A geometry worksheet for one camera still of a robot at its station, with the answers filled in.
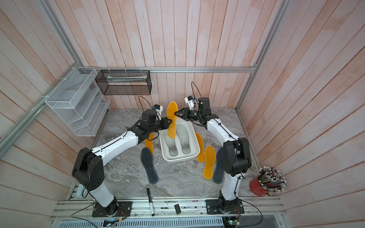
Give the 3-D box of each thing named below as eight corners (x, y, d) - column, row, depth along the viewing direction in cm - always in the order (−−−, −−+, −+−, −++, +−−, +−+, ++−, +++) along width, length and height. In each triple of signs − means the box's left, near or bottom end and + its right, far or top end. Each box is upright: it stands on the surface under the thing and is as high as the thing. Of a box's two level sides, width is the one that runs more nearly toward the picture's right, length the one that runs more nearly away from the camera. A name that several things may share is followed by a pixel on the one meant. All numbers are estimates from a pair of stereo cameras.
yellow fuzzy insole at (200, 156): (197, 162, 92) (198, 157, 87) (195, 137, 104) (196, 132, 99) (203, 162, 92) (205, 157, 87) (201, 137, 104) (202, 132, 99)
